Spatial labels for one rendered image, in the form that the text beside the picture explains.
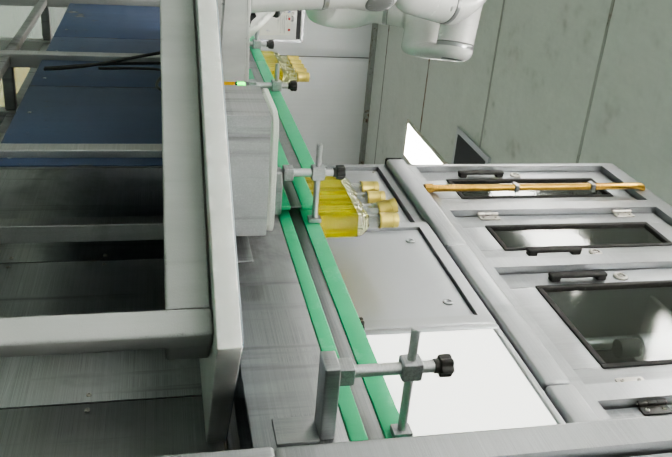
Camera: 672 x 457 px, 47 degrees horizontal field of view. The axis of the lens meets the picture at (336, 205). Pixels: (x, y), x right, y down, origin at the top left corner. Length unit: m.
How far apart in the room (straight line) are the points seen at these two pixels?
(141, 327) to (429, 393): 0.58
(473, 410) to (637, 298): 0.70
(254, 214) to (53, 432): 0.48
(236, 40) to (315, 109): 6.44
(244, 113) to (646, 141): 2.63
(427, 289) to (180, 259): 0.77
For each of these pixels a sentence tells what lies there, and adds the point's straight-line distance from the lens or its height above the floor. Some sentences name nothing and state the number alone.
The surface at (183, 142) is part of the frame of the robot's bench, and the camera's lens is 1.23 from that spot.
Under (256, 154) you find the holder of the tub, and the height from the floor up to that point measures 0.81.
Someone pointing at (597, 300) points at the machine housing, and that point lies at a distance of 1.93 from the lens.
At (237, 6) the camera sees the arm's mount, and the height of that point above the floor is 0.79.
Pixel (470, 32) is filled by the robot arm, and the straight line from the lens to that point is 1.81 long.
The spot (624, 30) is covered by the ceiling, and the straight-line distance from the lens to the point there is 3.89.
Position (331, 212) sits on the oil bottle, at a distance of 1.68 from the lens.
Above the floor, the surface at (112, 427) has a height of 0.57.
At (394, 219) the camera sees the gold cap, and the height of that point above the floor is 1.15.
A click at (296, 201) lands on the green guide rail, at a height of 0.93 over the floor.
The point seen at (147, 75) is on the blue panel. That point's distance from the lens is 2.22.
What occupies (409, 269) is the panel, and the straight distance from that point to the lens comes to 1.81.
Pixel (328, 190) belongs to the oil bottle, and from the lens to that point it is 1.78.
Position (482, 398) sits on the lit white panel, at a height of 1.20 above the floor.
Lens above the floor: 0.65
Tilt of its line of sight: 13 degrees up
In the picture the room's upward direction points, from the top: 89 degrees clockwise
